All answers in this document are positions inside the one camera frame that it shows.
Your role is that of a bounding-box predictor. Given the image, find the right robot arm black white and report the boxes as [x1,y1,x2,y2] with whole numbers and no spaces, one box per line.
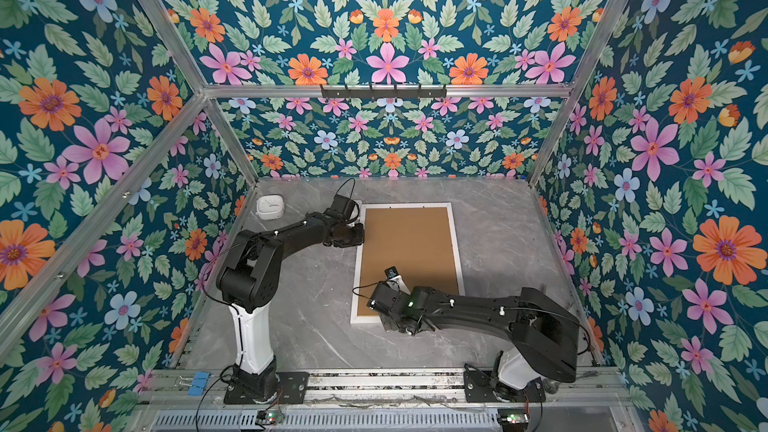
[367,282,582,401]

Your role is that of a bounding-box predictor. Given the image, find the white cable duct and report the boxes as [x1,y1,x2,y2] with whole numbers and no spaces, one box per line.
[147,409,501,431]

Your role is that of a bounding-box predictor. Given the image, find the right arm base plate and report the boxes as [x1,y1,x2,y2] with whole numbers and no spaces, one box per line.
[463,369,546,404]

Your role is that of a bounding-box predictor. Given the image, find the white picture frame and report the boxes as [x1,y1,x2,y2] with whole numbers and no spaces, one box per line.
[350,202,466,325]

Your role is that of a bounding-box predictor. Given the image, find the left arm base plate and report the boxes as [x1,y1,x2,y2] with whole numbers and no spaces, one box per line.
[223,372,310,405]

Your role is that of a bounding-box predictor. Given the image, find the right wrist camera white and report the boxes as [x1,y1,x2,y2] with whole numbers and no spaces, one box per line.
[385,266,410,294]

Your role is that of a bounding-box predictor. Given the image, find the black hook rail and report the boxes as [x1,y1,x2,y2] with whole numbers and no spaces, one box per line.
[320,85,448,100]

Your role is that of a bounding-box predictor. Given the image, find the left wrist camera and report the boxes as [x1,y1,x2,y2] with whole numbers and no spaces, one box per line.
[329,194,360,223]

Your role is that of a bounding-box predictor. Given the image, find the blue binder clip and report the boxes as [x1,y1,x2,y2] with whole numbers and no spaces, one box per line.
[188,371,210,397]

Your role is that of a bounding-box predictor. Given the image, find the white round device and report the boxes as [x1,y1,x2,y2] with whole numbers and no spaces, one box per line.
[255,194,285,221]

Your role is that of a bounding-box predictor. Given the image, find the brown cardboard backing board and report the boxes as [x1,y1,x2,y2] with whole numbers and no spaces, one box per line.
[356,206,460,318]

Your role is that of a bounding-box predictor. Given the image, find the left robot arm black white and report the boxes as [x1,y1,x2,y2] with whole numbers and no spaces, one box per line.
[216,212,365,405]

